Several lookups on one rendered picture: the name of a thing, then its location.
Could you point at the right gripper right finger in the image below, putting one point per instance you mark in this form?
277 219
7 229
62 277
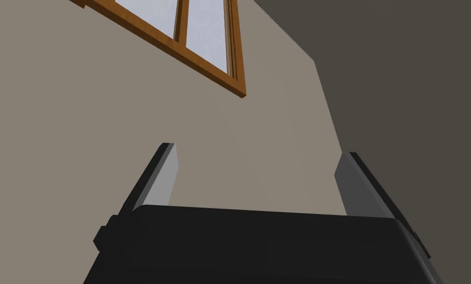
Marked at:
362 193

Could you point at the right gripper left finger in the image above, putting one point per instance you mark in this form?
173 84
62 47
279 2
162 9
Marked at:
160 180

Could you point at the brown wooden framed window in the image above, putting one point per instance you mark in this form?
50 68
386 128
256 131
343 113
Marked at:
203 36

